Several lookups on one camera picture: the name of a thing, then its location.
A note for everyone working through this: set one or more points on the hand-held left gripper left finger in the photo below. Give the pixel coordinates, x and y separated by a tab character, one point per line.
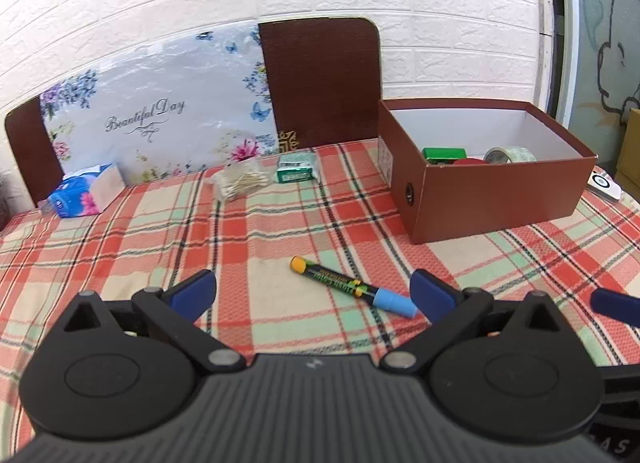
192	293

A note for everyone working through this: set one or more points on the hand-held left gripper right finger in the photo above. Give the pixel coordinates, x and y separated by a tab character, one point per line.
431	293

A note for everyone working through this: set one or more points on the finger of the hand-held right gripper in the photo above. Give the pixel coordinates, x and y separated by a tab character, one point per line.
617	305

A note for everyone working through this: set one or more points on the black marker with blue cap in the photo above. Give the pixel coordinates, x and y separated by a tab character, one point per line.
340	279

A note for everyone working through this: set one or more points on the brown cardboard box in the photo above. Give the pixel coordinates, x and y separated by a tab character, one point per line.
475	203

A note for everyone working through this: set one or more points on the red tape roll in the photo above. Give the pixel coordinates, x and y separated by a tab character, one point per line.
469	161

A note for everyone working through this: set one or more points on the green paper box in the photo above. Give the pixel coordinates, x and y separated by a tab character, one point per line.
444	154

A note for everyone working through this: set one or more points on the clear tape roll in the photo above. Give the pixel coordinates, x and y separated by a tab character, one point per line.
510	155

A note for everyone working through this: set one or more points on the bag of cotton swabs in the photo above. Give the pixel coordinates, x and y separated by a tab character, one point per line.
240	182

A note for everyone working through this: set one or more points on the white round device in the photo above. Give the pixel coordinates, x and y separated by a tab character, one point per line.
604	185

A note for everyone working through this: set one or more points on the blue tissue pack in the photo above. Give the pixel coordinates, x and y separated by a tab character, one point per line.
80	198

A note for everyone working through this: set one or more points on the tan cardboard carton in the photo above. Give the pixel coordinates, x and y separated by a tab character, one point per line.
630	153

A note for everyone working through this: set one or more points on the small green white packet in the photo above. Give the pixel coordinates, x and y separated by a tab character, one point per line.
296	170

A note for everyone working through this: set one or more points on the small clear plastic item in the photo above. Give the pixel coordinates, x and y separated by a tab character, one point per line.
45	206

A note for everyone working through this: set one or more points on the floral headboard panel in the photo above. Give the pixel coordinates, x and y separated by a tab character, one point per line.
165	118

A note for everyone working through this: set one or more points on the grey door frame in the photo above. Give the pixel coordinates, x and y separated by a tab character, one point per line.
565	33

